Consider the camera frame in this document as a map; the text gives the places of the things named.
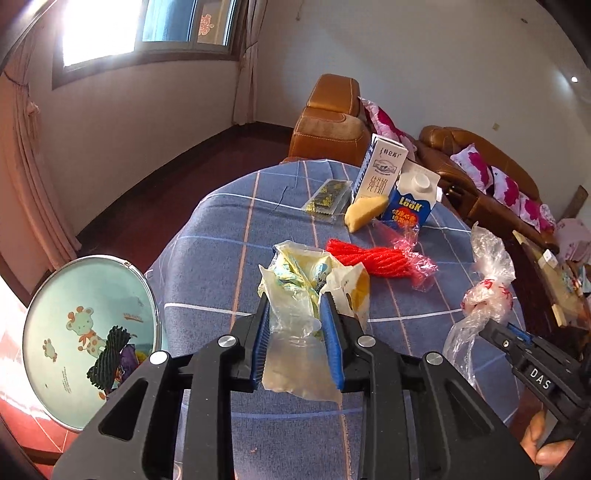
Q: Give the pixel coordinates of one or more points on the pale yellow plastic bag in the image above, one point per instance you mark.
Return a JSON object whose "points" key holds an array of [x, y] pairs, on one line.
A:
{"points": [[295, 277]]}

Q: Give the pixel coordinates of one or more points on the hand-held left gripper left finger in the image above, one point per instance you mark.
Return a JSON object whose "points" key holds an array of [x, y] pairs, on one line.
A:
{"points": [[263, 337]]}

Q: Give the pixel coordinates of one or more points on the small white box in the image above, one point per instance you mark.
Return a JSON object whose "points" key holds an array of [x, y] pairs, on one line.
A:
{"points": [[549, 257]]}

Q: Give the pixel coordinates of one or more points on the light blue cartoon bucket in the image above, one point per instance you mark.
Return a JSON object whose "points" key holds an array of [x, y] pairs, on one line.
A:
{"points": [[69, 332]]}

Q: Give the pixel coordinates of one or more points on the pink curtain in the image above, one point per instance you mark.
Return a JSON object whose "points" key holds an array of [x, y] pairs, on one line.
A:
{"points": [[37, 175], [251, 69]]}

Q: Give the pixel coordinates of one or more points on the blue carton with white cap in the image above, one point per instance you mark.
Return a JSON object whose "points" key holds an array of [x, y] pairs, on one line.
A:
{"points": [[408, 207]]}

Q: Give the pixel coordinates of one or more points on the white milk carton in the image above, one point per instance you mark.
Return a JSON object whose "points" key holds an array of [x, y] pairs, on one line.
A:
{"points": [[381, 175]]}

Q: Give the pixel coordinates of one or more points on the brown leather chaise sofa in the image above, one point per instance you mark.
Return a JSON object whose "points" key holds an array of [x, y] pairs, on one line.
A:
{"points": [[328, 115]]}

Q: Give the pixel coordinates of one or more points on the blue plaid tablecloth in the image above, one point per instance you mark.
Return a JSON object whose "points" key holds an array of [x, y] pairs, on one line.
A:
{"points": [[221, 258]]}

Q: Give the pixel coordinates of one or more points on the black foam net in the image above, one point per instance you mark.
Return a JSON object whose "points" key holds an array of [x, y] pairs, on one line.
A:
{"points": [[108, 360]]}

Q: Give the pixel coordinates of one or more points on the purple plastic bag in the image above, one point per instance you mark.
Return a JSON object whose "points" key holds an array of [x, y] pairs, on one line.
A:
{"points": [[127, 364]]}

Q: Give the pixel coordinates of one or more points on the dark snack packet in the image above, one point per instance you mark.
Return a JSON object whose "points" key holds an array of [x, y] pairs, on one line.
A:
{"points": [[325, 199]]}

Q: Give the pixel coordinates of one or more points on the wooden coffee table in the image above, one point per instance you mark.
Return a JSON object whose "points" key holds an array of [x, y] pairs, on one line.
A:
{"points": [[549, 286]]}

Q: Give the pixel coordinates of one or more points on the pink floral pillow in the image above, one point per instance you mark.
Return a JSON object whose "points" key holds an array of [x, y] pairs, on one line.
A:
{"points": [[506, 187], [385, 120], [530, 210], [548, 217], [473, 164]]}

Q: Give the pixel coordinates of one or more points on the clear bag with red print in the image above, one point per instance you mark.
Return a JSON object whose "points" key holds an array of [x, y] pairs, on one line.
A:
{"points": [[485, 295]]}

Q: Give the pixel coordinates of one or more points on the red net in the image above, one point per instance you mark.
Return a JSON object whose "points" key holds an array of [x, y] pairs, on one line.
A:
{"points": [[369, 258]]}

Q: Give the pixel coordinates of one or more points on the person's right hand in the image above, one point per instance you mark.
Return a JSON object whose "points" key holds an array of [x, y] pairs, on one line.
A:
{"points": [[535, 438]]}

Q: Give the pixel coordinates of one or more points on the yellow sponge wedge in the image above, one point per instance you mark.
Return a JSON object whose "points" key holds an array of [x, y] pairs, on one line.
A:
{"points": [[364, 212]]}

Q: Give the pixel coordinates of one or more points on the pink cloth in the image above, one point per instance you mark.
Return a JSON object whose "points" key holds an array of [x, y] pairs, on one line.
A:
{"points": [[572, 240]]}

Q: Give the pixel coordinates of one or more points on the white yellow bread wrapper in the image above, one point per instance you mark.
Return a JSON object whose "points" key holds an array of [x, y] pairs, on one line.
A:
{"points": [[353, 290]]}

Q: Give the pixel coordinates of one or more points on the sliding glass window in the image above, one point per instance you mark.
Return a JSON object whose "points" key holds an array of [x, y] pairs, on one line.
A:
{"points": [[138, 27]]}

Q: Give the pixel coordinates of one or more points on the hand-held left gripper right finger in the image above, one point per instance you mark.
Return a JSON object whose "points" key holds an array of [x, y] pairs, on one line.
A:
{"points": [[330, 341]]}

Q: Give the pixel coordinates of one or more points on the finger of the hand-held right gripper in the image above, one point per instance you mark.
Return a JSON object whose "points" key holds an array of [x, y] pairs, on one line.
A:
{"points": [[517, 331], [496, 334]]}

